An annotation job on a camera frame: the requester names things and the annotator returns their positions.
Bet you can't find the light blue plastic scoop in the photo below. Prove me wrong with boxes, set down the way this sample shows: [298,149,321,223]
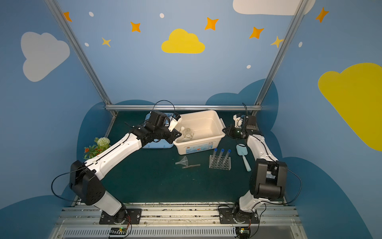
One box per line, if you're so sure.
[236,143,251,172]

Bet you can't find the clear plastic funnel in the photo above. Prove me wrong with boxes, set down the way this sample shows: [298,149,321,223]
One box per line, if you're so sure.
[175,156,189,166]

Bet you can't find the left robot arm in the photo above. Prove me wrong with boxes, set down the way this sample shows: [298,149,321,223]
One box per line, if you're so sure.
[69,111,182,225]

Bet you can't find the potted artificial flower plant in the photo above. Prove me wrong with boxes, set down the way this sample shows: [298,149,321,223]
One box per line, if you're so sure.
[83,137,110,159]

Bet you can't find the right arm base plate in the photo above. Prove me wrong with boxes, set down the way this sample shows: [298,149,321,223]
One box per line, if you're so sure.
[218,207,260,224]

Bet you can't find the clear test tube rack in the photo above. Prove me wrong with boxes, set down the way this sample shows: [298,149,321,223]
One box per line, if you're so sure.
[209,155,231,170]

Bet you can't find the white plastic storage bin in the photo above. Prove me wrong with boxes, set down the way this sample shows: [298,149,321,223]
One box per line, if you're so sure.
[174,110,225,155]

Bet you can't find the light blue bin lid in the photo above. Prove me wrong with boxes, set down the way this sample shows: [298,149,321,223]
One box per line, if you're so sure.
[143,113,174,149]

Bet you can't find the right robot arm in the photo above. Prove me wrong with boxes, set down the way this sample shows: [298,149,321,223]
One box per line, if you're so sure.
[219,114,302,224]

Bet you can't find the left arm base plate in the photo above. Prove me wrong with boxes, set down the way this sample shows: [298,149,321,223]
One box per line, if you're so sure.
[99,208,142,225]

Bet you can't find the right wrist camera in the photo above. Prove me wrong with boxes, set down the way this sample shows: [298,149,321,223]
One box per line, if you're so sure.
[233,114,244,128]

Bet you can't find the aluminium frame rail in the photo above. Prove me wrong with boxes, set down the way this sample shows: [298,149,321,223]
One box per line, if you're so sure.
[105,105,262,111]

